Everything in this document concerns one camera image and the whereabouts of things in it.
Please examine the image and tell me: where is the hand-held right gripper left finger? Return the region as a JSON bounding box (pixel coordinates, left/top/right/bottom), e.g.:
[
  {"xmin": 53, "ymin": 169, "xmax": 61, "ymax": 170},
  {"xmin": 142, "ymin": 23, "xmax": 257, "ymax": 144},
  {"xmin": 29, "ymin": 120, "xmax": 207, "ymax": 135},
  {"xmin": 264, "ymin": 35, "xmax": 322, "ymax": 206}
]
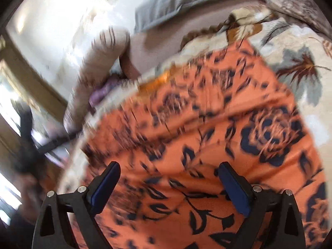
[{"xmin": 32, "ymin": 161, "xmax": 122, "ymax": 249}]

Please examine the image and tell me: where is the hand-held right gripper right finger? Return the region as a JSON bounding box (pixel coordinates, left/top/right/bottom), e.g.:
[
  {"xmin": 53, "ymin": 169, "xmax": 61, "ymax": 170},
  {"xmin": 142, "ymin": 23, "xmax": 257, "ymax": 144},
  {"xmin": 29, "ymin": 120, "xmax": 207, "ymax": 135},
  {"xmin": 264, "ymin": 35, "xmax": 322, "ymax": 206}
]
[{"xmin": 217, "ymin": 161, "xmax": 306, "ymax": 249}]

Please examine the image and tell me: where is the orange floral garment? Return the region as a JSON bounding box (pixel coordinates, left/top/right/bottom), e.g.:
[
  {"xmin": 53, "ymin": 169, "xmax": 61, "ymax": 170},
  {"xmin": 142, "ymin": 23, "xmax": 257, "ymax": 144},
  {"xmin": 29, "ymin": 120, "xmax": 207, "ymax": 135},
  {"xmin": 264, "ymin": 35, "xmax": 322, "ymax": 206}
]
[{"xmin": 78, "ymin": 40, "xmax": 328, "ymax": 249}]

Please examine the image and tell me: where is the purple cloth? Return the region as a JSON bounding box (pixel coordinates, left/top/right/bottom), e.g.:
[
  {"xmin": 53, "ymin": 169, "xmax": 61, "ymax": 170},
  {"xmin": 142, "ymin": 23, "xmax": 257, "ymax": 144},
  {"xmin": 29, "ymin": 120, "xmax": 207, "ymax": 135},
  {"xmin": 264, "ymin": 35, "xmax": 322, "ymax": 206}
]
[{"xmin": 88, "ymin": 75, "xmax": 125, "ymax": 110}]

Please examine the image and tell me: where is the beige patterned bolster pillow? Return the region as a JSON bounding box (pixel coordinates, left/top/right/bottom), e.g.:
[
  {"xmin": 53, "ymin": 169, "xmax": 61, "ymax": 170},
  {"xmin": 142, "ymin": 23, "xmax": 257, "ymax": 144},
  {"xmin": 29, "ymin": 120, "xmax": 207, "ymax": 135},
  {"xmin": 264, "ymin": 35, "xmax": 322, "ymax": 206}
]
[{"xmin": 63, "ymin": 26, "xmax": 132, "ymax": 135}]

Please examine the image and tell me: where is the cream leaf-print blanket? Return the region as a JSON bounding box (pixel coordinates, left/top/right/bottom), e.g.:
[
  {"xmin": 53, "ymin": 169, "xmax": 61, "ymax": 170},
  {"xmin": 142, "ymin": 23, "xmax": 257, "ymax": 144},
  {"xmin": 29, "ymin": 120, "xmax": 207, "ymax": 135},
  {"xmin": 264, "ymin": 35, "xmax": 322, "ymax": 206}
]
[{"xmin": 57, "ymin": 8, "xmax": 332, "ymax": 249}]

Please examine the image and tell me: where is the mauve bedsheet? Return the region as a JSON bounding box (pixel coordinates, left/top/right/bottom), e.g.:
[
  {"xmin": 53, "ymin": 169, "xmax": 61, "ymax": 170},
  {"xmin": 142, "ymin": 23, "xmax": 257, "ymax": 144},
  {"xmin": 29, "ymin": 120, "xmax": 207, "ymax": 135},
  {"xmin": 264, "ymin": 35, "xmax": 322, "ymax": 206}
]
[{"xmin": 121, "ymin": 0, "xmax": 273, "ymax": 80}]

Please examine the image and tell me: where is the grey-brown leaf-print quilt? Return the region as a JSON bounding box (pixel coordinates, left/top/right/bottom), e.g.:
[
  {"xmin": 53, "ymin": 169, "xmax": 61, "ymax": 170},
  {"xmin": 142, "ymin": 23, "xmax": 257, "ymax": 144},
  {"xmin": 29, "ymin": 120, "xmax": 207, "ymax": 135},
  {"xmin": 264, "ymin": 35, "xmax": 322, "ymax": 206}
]
[{"xmin": 262, "ymin": 0, "xmax": 330, "ymax": 36}]

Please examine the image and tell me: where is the grey pillow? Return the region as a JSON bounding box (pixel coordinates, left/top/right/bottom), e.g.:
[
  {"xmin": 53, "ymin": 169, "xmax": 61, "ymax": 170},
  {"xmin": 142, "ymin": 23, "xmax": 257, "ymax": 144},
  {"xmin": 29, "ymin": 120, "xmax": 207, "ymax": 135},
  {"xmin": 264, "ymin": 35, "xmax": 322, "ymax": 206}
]
[{"xmin": 134, "ymin": 0, "xmax": 268, "ymax": 33}]

